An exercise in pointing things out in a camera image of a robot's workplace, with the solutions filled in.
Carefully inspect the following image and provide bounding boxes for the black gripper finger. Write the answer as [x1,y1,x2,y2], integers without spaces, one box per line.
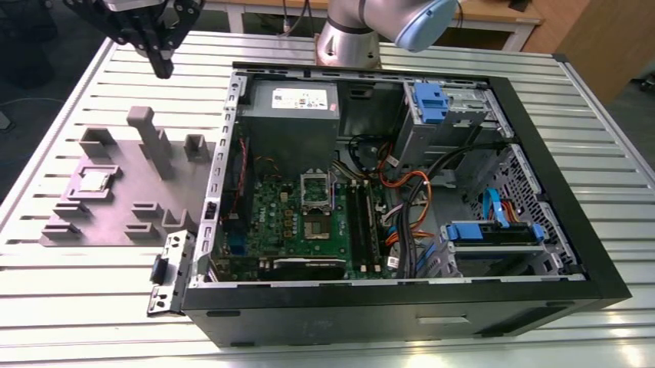
[162,0,206,79]
[65,0,165,77]

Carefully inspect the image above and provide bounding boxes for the silver green CPU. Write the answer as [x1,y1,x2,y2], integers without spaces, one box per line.
[77,170,113,192]

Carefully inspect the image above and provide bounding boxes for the CPU socket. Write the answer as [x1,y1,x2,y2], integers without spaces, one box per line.
[302,212,337,241]

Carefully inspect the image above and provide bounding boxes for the grey power supply unit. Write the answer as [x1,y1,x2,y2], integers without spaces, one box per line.
[239,80,342,179]

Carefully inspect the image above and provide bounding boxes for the grey plastic parts rack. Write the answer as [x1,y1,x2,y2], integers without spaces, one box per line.
[39,106,219,248]

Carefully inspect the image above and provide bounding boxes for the metal socket cover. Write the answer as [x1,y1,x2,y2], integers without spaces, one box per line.
[299,172,337,212]

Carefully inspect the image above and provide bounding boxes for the blue plastic drive latch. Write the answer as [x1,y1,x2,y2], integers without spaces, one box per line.
[416,82,452,124]

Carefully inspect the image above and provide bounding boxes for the green Dell motherboard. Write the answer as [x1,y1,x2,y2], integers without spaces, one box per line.
[219,168,398,281]

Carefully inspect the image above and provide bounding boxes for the grey metal drive cage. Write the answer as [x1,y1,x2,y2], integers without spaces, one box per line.
[397,78,513,169]

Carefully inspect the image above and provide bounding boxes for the wooden desk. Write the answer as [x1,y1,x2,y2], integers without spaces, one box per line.
[450,0,544,53]

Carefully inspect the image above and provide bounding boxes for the black RAM slot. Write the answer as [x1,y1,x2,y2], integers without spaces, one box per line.
[350,179,368,274]
[355,179,376,274]
[345,179,359,274]

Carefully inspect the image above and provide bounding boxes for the black graphics card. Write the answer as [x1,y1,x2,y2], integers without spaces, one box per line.
[258,255,347,281]

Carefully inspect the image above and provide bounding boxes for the hard disk in blue carrier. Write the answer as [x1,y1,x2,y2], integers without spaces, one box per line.
[442,222,544,246]

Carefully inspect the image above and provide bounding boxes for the wooden cabinet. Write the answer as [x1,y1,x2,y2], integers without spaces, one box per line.
[525,0,655,104]

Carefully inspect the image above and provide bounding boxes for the black open PC case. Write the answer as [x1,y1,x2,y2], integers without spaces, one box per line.
[182,60,634,348]

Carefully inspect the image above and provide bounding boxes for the grey metal disk bay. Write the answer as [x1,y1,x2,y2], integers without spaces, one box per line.
[442,243,554,278]

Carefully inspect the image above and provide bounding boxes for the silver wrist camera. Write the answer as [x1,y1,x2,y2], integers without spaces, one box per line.
[103,0,161,13]

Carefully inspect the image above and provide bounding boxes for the red black twisted wire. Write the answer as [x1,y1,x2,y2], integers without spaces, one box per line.
[227,136,251,222]

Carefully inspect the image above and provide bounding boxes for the multicolour fan wire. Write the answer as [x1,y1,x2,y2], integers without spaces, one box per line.
[254,154,285,180]

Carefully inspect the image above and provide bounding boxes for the yellow black power wires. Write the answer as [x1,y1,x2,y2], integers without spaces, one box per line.
[330,159,372,181]

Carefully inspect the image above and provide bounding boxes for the thin wire locking lever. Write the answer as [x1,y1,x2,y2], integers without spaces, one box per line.
[330,168,342,215]

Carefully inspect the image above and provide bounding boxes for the grey metal slot bracket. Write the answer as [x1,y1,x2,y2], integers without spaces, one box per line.
[147,228,197,317]

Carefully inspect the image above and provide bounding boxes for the orange power wire bundle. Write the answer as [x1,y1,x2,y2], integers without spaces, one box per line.
[381,172,437,246]

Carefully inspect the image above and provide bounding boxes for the black cable bundle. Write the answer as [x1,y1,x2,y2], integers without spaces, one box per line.
[394,141,513,279]

